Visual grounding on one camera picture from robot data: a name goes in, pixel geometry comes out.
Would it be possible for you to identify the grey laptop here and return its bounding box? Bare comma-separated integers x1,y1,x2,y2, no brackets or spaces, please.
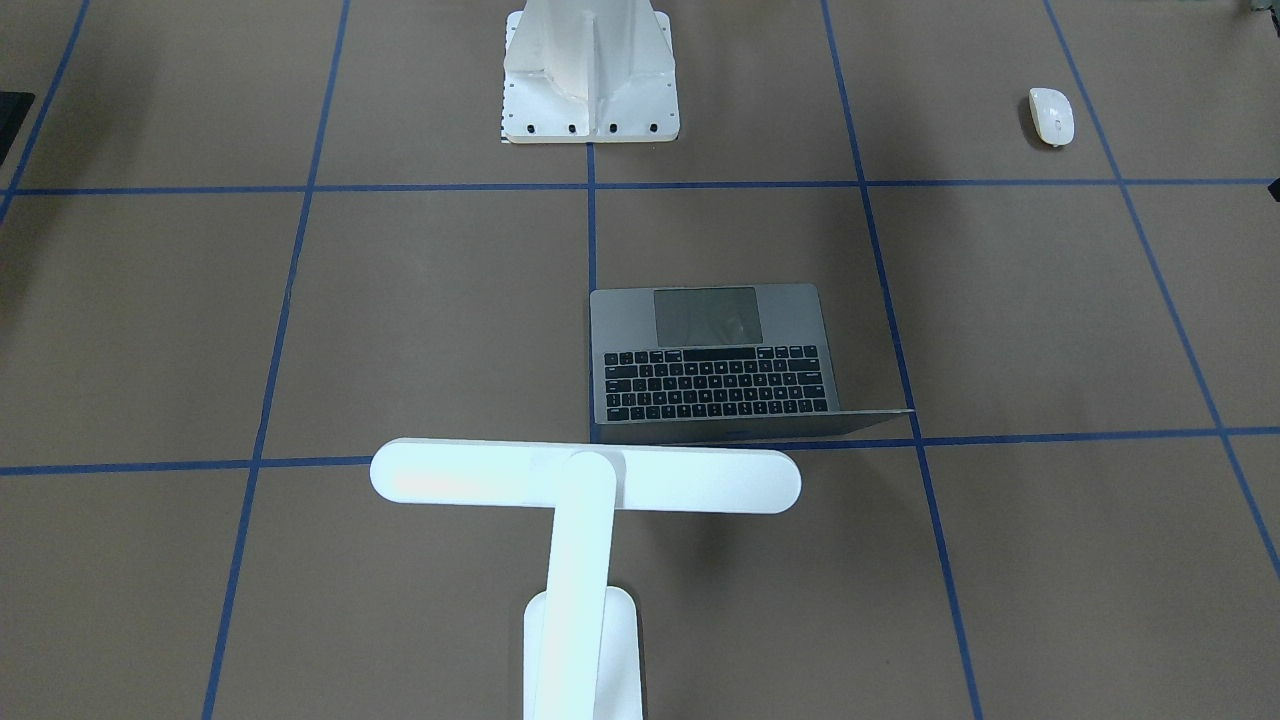
588,283,902,445

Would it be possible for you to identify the white computer mouse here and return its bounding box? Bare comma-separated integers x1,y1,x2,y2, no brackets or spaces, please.
1027,87,1075,149

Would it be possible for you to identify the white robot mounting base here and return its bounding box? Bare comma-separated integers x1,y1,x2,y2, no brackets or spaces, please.
500,1,681,143

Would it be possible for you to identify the white desk lamp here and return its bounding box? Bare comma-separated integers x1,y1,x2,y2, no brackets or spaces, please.
370,438,803,719

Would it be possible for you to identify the black mouse pad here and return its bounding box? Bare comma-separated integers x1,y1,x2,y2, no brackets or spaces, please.
0,91,36,164

